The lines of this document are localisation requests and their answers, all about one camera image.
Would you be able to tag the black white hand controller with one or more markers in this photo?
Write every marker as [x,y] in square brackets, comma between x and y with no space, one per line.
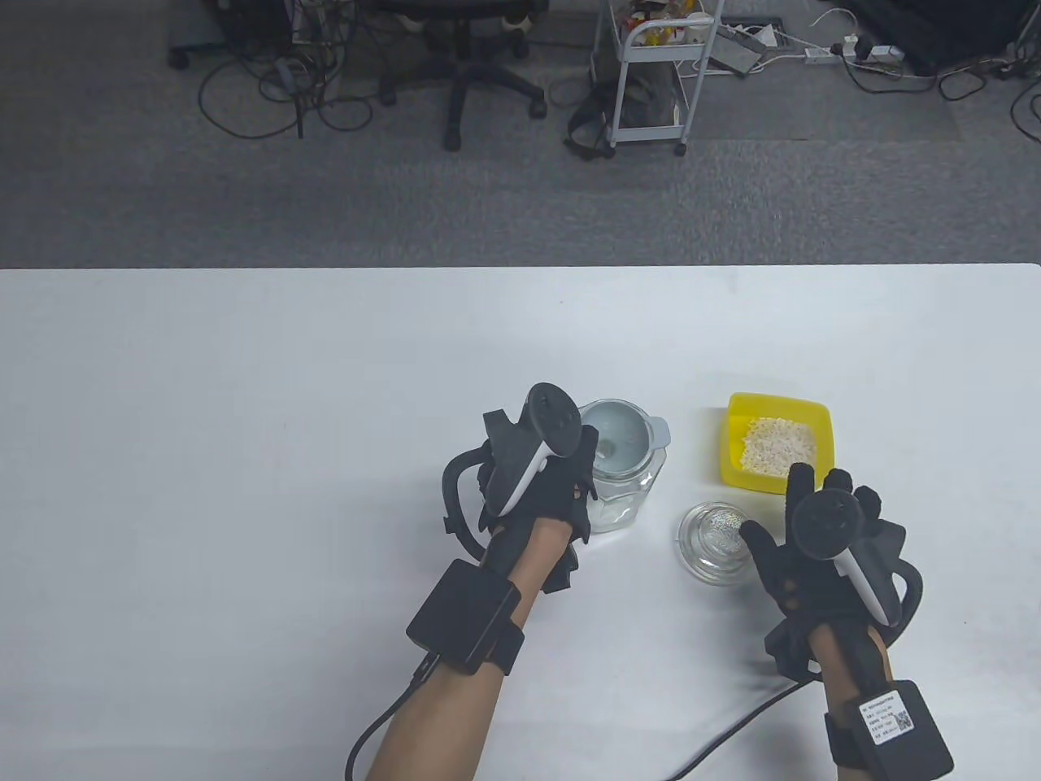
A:
[553,415]
[829,525]

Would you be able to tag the person's left hand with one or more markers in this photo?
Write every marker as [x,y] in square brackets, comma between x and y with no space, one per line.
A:
[573,488]

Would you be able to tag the clear glass jar lid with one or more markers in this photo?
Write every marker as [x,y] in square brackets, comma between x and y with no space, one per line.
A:
[707,553]

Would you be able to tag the white rice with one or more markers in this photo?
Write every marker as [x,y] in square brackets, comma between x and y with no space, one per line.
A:
[777,447]

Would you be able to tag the white power strip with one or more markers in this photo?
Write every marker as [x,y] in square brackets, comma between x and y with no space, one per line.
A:
[874,53]

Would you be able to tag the white metal cart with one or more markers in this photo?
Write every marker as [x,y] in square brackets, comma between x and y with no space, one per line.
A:
[651,32]

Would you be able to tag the black bag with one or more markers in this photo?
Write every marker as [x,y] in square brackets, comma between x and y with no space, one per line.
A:
[594,114]

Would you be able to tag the person's left forearm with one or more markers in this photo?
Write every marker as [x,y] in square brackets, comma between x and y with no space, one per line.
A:
[447,716]

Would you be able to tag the person's right hand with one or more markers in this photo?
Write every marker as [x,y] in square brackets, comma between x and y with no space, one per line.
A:
[773,586]

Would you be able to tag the pale blue funnel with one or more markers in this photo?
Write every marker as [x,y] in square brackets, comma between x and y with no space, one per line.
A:
[622,431]

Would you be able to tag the yellow plastic box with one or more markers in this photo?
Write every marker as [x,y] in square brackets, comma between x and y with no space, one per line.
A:
[823,439]

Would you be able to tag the clear glass jar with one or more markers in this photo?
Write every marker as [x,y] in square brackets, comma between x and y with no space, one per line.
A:
[626,504]

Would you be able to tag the person's right forearm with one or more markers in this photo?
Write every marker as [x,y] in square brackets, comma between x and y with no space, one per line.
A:
[846,667]

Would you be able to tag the black office chair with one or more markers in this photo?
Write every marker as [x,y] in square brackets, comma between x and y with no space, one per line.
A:
[459,81]

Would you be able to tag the black wrist box white label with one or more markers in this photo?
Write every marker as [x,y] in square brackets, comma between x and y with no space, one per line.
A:
[903,732]

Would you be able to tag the plain black wrist box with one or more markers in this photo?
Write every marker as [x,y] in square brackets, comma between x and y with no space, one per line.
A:
[459,610]

